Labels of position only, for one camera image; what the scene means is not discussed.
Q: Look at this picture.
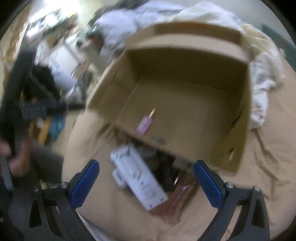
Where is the cream crumpled blanket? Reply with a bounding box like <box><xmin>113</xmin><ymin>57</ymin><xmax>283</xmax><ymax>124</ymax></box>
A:
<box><xmin>168</xmin><ymin>1</ymin><xmax>285</xmax><ymax>129</ymax></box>

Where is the white rectangular device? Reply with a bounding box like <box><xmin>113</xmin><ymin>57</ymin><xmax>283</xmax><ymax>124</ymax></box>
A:
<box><xmin>110</xmin><ymin>144</ymin><xmax>169</xmax><ymax>211</ymax></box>

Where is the light grey duvet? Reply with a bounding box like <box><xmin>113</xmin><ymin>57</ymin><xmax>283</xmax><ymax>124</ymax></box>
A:
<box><xmin>89</xmin><ymin>1</ymin><xmax>185</xmax><ymax>64</ymax></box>

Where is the large brown cardboard box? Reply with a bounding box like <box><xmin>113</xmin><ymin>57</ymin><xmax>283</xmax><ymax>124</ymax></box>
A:
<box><xmin>88</xmin><ymin>22</ymin><xmax>251</xmax><ymax>172</ymax></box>

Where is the blue cloth on floor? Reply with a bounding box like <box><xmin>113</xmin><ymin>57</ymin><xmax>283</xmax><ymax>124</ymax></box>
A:
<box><xmin>49</xmin><ymin>114</ymin><xmax>65</xmax><ymax>141</ymax></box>

